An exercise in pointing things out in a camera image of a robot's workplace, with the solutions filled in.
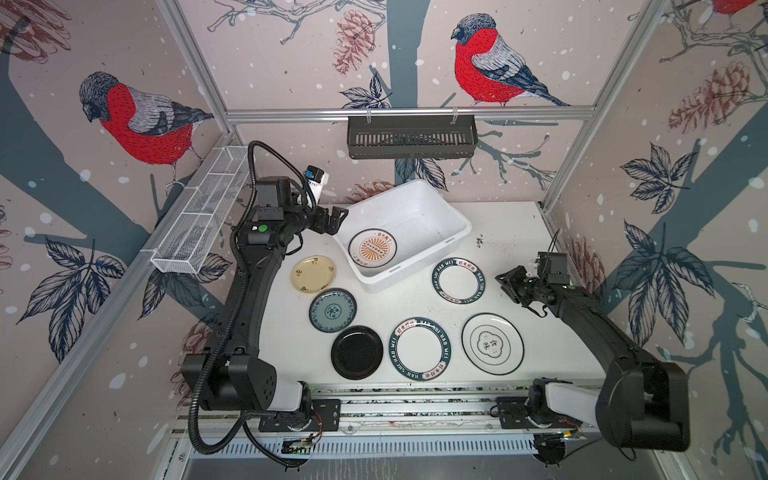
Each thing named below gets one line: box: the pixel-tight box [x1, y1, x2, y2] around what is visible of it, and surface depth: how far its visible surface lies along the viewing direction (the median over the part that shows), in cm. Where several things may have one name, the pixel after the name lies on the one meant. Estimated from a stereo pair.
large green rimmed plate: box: [388, 316, 452, 381], surface depth 86 cm
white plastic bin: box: [333, 180, 472, 294], surface depth 109 cm
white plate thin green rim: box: [461, 312, 525, 376], surface depth 87 cm
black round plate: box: [331, 325, 384, 380], surface depth 85 cm
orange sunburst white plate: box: [348, 228, 398, 268], surface depth 109 cm
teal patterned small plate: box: [309, 288, 357, 333], surface depth 94 cm
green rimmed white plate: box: [431, 257, 486, 305], surface depth 101 cm
